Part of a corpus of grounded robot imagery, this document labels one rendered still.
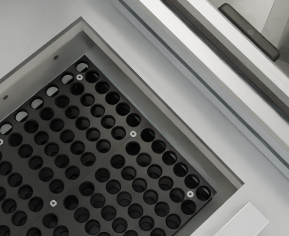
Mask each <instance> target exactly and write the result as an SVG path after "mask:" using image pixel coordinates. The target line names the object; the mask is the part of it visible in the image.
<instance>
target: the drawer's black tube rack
mask: <svg viewBox="0 0 289 236"><path fill-rule="evenodd" d="M65 75H71V76H72V77H73V78H72V79H71V80H70V81H68V82H67V83H66V84H64V83H63V82H62V78H63V77H64V76H65ZM82 78H83V76H82V75H80V74H79V75H77V74H76V73H75V72H74V71H73V70H72V69H71V68H70V67H68V68H67V69H66V70H65V71H63V72H62V73H61V74H60V75H58V76H57V77H56V78H55V79H53V80H52V81H51V82H50V83H48V84H47V85H46V86H45V87H43V88H42V89H41V90H40V91H38V92H37V93H36V94H35V95H33V96H32V97H31V98H30V99H29V100H27V101H26V102H25V103H24V104H22V105H21V106H20V107H19V108H17V109H16V110H15V111H13V112H12V113H11V114H10V115H9V116H7V117H6V118H5V119H4V120H2V121H1V122H0V129H1V127H2V126H3V125H5V124H9V125H11V126H12V128H11V129H9V130H8V131H7V132H6V133H4V134H1V133H0V236H174V235H175V234H176V233H177V232H178V231H179V230H180V229H182V228H183V227H184V226H185V225H186V224H187V223H188V222H189V221H190V220H191V219H192V218H193V217H194V216H195V215H196V214H198V213H199V212H200V211H201V210H202V209H203V208H204V207H205V206H206V205H207V204H208V203H209V202H210V201H211V200H212V198H211V199H210V200H209V201H208V202H207V203H206V204H205V205H204V206H201V205H200V204H199V203H198V202H197V201H196V200H195V199H194V198H193V195H194V194H193V192H192V191H187V190H186V189H185V188H184V187H183V186H182V185H181V184H180V183H179V182H178V181H177V180H176V179H175V178H174V176H173V175H172V174H171V173H170V172H169V171H168V170H167V169H166V168H165V167H164V166H163V165H162V164H161V163H160V162H159V161H158V160H157V158H156V157H155V156H154V155H153V154H152V153H151V152H150V151H149V150H148V149H147V148H146V147H145V146H144V145H143V144H142V143H141V142H140V140H139V139H138V138H137V137H136V132H137V131H138V130H139V129H141V128H142V127H143V126H144V125H145V124H146V123H148V122H149V121H147V122H145V123H144V124H143V125H142V126H141V127H140V128H138V129H137V130H136V131H132V132H131V131H130V130H129V129H128V128H127V127H126V126H125V125H124V124H123V122H122V121H121V120H120V119H119V118H118V117H117V116H116V115H115V114H114V113H113V112H112V111H111V110H110V109H109V108H108V107H107V106H106V105H105V103H104V102H103V101H102V100H101V99H100V98H99V97H98V96H97V95H96V94H95V93H94V92H93V91H92V90H91V89H90V88H89V87H88V86H87V85H86V84H85V83H84V82H83V81H82ZM50 87H56V88H57V89H58V91H56V92H55V93H54V94H53V95H51V96H48V95H47V90H48V89H49V88H50ZM36 99H40V100H42V101H43V103H41V104H40V105H39V106H38V107H36V108H35V109H34V108H32V107H31V104H32V102H33V101H34V100H36ZM21 111H23V112H26V113H27V114H28V115H27V116H26V117H24V118H23V119H22V120H21V121H17V120H16V115H17V114H18V113H19V112H21Z"/></svg>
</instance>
